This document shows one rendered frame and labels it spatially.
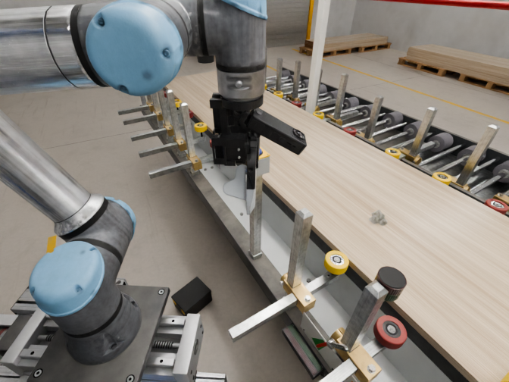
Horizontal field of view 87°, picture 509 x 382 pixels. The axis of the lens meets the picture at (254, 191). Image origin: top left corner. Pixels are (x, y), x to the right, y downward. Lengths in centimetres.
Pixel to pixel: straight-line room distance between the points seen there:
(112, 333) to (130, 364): 8
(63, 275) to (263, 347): 138
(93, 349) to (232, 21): 64
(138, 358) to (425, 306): 79
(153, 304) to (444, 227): 108
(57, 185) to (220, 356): 139
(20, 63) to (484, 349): 108
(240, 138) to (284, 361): 148
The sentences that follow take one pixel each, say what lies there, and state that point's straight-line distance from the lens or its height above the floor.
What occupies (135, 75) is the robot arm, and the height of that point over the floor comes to 160.
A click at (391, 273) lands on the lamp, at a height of 115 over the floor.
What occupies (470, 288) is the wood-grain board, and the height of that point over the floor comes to 90.
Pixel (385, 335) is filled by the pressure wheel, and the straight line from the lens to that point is 90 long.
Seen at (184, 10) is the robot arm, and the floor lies 164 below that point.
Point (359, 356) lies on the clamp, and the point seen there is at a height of 87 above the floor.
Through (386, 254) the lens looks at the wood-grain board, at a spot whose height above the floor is 90.
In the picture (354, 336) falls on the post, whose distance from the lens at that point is 82.
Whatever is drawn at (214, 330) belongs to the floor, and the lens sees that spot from 185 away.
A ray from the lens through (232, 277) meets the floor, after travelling 201.
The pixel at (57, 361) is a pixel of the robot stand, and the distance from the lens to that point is 78.
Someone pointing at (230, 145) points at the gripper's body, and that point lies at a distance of 47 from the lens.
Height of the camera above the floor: 167
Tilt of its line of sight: 38 degrees down
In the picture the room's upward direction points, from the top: straight up
